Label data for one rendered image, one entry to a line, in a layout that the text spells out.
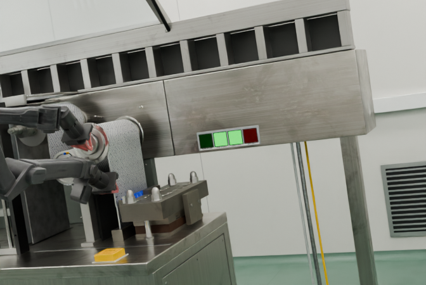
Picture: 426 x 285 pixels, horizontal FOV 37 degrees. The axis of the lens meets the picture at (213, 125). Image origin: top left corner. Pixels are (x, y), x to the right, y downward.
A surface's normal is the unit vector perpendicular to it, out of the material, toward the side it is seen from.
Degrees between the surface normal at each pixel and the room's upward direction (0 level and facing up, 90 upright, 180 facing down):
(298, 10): 90
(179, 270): 90
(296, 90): 90
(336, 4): 90
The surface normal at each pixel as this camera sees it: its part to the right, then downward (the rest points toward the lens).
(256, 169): -0.37, 0.11
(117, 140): 0.92, -0.11
